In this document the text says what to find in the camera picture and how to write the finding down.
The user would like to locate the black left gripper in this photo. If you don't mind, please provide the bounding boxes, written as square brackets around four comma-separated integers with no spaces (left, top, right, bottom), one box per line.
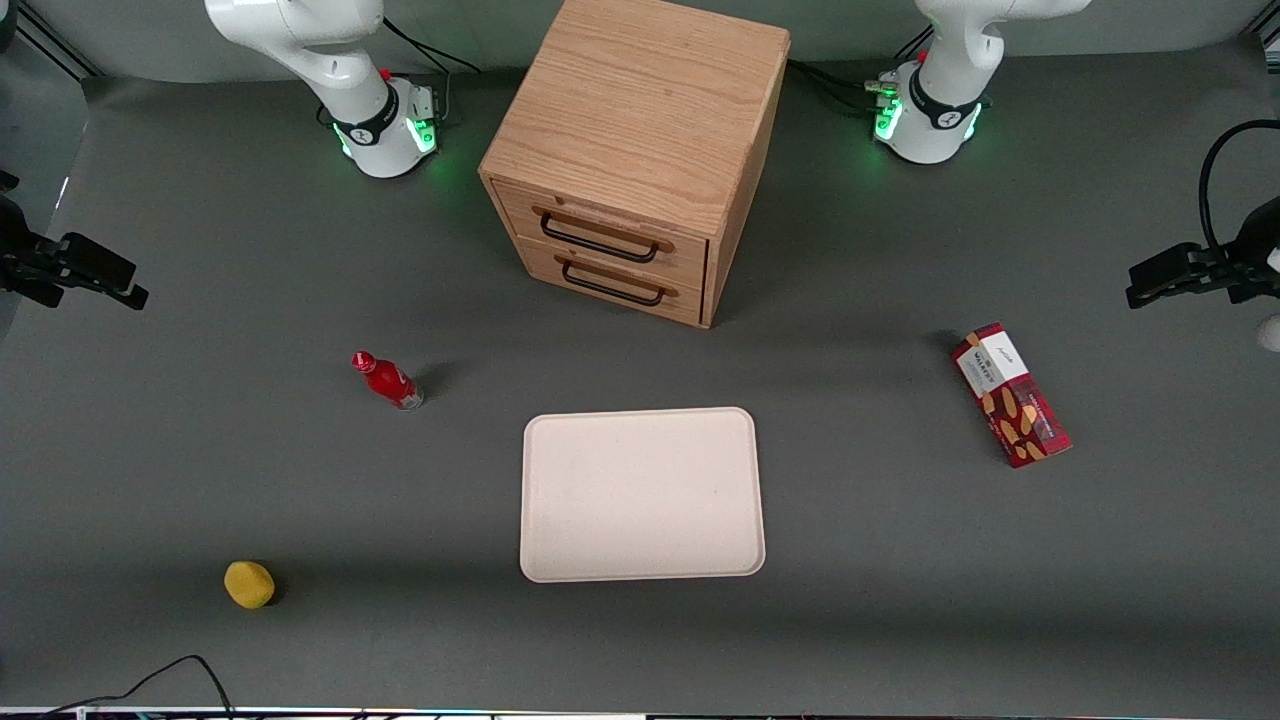
[1126,195,1280,310]

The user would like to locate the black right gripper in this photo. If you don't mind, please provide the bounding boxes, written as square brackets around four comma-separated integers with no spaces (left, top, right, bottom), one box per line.
[0,172,151,312]

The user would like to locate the red cookie box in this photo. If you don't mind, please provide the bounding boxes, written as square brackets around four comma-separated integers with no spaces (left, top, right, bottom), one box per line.
[950,321,1073,470]

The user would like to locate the beige rectangular tray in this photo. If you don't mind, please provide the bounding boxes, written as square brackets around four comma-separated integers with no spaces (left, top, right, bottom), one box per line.
[519,406,768,584]

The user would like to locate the small red bottle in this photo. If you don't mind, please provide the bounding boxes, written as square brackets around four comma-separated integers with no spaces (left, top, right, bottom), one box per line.
[351,350,425,411]

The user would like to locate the yellow lemon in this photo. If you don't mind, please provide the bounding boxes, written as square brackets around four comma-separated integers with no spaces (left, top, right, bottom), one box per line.
[223,561,277,610]

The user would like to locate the wooden drawer front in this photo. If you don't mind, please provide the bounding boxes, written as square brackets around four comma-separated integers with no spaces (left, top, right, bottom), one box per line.
[515,237,706,328]
[493,180,710,291]

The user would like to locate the wooden two-drawer cabinet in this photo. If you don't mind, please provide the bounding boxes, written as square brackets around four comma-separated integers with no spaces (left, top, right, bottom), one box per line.
[478,0,792,330]

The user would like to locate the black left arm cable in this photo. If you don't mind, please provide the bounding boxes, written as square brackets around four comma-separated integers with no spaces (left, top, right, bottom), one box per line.
[1199,119,1280,253]

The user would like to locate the black left base cables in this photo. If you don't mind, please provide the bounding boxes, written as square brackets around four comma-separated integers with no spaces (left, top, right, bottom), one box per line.
[788,25,936,116]

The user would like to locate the black base cables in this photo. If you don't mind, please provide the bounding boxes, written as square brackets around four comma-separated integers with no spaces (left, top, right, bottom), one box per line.
[788,25,936,116]
[380,15,483,126]

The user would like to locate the black right base cables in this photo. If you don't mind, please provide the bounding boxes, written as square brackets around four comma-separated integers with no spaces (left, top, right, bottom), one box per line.
[380,15,483,126]

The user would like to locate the black cable at table edge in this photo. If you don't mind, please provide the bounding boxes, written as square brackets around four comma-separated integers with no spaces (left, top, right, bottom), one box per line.
[40,655,236,720]

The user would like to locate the black drawer handle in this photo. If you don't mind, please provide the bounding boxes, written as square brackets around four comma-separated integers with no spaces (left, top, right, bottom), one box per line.
[540,207,661,265]
[562,258,668,307]

